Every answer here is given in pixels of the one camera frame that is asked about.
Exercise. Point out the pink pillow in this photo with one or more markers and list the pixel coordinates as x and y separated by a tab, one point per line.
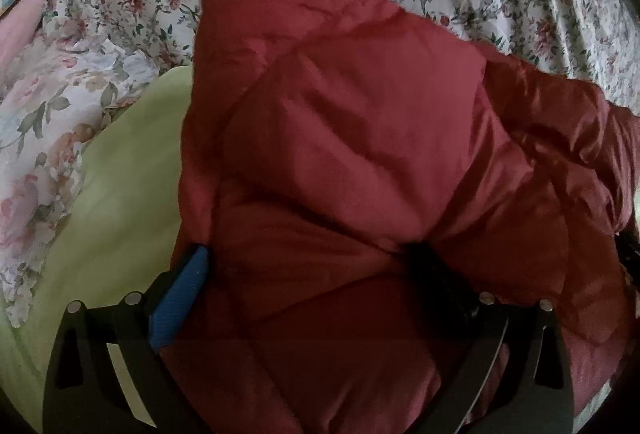
18	27

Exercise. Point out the light green bed sheet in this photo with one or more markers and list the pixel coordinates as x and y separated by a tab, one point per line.
119	237

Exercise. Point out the pastel large-flower fabric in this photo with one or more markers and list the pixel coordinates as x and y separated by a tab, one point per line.
54	101

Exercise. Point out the dark red quilted jacket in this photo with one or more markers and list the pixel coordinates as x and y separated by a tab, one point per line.
324	138

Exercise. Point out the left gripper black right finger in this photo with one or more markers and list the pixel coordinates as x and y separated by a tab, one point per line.
503	368

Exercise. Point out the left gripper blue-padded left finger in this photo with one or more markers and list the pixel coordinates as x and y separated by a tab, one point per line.
105	373

